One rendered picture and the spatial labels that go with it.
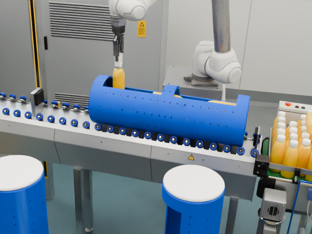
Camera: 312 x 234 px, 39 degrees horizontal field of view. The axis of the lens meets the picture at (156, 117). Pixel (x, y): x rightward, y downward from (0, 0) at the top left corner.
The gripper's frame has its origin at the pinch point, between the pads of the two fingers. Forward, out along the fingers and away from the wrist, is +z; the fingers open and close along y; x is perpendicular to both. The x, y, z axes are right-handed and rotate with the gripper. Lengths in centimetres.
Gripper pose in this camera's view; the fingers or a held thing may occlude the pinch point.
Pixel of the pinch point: (118, 60)
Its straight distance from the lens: 256.1
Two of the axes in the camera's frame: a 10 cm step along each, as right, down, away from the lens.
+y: -2.6, 4.3, -8.7
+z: -0.3, 8.9, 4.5
